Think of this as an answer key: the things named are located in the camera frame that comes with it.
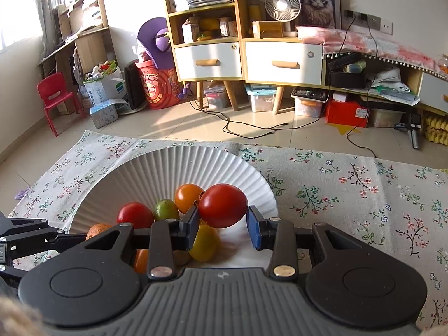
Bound white carton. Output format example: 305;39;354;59
182;19;200;43

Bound red plastic chair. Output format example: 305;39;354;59
37;72;86;137

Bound wooden box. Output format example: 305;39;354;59
252;21;285;39

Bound wooden cabinet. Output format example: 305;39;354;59
163;0;324;114

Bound white cardboard box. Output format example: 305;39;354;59
83;66;128;107

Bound yellow egg tray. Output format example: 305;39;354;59
423;110;448;144

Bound framed cat picture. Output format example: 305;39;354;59
288;0;342;30

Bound small white desk fan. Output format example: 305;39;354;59
264;0;300;32

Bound purple plush toy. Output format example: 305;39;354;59
136;17;174;71

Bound clear storage bin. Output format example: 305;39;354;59
291;87;330;118
245;84;277;113
204;86;232;110

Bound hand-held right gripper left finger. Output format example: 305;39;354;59
66;206;201;281

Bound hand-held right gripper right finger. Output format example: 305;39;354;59
246;206;382;281

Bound white cabinet drawer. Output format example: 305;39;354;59
174;42;243;81
245;41;323;86

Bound black floor cable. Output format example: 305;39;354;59
189;80;377;158

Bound floral tablecloth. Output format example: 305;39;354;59
8;129;448;336

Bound red printed bucket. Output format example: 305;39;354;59
135;59;183;110

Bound white ribbed plate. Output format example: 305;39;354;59
68;146;279;270

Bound black appliance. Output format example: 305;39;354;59
124;59;148;111

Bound large mandarin orange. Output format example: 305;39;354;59
85;223;113;241

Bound black tool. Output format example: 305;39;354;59
394;112;422;149

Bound pile of papers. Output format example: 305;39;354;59
367;68;421;106

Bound wall power sockets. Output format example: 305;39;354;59
345;9;393;36

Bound wooden desk shelf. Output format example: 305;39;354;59
38;0;118;85

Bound black box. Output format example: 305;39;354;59
327;52;368;89

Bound pink printed cloth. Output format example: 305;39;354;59
297;26;448;81

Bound red box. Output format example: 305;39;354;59
325;98;370;128

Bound blue tissue box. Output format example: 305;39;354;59
90;100;120;129

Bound red tomato with stem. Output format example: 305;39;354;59
198;183;248;229

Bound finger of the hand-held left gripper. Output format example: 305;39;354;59
0;264;27;289
0;218;88;257

